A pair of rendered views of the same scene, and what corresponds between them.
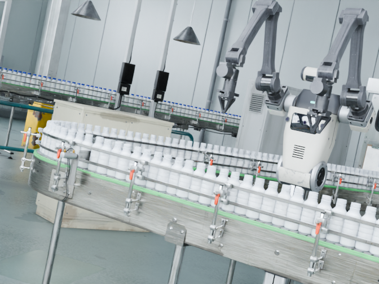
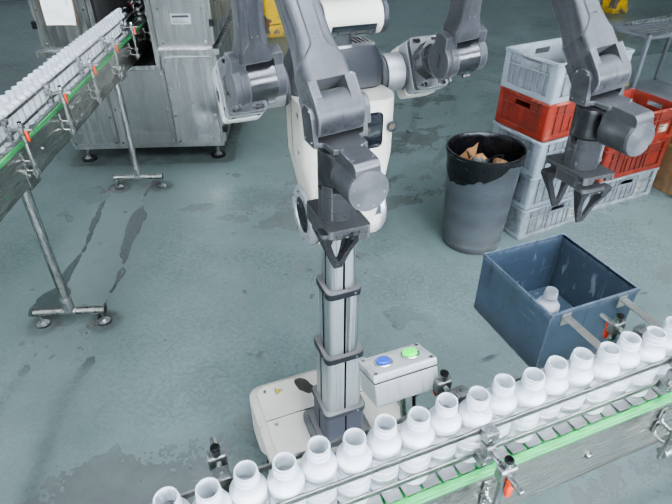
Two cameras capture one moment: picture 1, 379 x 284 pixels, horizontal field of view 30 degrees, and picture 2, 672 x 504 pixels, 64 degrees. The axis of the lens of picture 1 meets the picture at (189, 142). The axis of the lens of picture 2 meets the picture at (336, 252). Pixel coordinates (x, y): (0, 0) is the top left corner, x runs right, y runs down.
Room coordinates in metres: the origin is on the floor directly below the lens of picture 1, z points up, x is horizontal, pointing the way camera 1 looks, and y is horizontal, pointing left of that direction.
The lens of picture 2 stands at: (2.80, 0.44, 1.90)
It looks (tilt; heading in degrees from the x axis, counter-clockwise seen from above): 35 degrees down; 305
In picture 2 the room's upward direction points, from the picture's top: straight up
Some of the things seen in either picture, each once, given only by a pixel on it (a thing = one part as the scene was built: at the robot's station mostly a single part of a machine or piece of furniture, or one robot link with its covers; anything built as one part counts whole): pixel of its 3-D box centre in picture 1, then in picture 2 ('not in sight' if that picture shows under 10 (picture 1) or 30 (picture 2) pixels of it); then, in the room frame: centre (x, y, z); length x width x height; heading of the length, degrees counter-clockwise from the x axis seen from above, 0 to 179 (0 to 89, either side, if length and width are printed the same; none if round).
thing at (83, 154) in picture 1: (70, 176); not in sight; (3.34, 0.52, 0.96); 0.23 x 0.10 x 0.27; 147
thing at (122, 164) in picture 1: (124, 161); not in sight; (3.28, 0.28, 1.08); 0.06 x 0.06 x 0.17
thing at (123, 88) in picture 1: (124, 79); not in sight; (9.07, 0.98, 1.55); 0.17 x 0.15 x 0.42; 129
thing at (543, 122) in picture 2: not in sight; (557, 104); (3.51, -2.92, 0.78); 0.61 x 0.41 x 0.22; 63
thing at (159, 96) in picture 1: (158, 86); not in sight; (9.42, 0.55, 1.55); 0.17 x 0.15 x 0.42; 129
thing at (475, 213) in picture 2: not in sight; (478, 195); (3.73, -2.40, 0.32); 0.45 x 0.45 x 0.64
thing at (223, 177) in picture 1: (220, 187); (442, 430); (2.99, -0.17, 1.08); 0.06 x 0.06 x 0.17
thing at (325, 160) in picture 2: (231, 74); (339, 164); (3.19, -0.12, 1.57); 0.07 x 0.06 x 0.07; 149
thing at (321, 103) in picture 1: (321, 105); (581, 154); (2.94, -0.51, 1.51); 0.10 x 0.07 x 0.07; 146
